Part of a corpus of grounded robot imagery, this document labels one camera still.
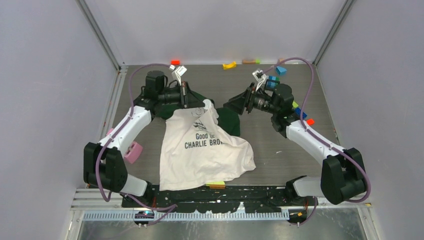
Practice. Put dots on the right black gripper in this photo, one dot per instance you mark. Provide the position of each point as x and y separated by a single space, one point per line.
245 100

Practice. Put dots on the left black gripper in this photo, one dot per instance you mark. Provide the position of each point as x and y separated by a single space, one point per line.
187 99

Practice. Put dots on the white and green t-shirt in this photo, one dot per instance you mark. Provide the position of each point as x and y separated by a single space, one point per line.
195 151

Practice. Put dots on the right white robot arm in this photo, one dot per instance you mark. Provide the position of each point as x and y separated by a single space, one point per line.
343 177

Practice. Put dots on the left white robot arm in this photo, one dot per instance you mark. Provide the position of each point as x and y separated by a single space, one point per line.
103 162

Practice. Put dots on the light blue wedge block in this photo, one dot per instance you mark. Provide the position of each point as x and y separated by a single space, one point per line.
281 71

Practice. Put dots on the brown and green block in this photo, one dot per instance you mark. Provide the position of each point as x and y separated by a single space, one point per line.
251 61

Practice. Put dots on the blue brick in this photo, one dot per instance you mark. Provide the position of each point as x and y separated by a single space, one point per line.
298 111

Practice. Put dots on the yellow arch block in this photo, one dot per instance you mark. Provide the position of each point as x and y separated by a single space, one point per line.
228 66

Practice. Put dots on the orange red brick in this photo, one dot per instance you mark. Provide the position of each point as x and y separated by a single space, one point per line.
310 122

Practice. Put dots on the pink block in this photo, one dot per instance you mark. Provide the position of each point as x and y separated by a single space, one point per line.
125 142

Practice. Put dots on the orange yellow block stack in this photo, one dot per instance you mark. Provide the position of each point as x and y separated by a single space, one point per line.
216 185

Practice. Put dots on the red block at wall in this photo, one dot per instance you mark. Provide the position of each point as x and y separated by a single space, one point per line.
175 62

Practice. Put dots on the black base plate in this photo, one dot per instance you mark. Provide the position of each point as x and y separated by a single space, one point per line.
205 199

